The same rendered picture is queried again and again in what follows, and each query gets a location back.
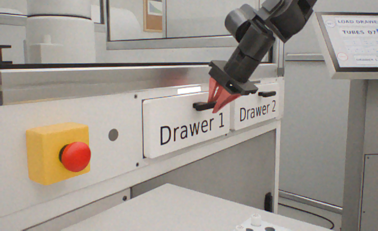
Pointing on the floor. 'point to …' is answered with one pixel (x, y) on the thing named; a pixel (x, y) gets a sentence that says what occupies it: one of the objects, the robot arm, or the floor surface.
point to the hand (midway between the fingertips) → (212, 107)
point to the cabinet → (243, 148)
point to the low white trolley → (181, 214)
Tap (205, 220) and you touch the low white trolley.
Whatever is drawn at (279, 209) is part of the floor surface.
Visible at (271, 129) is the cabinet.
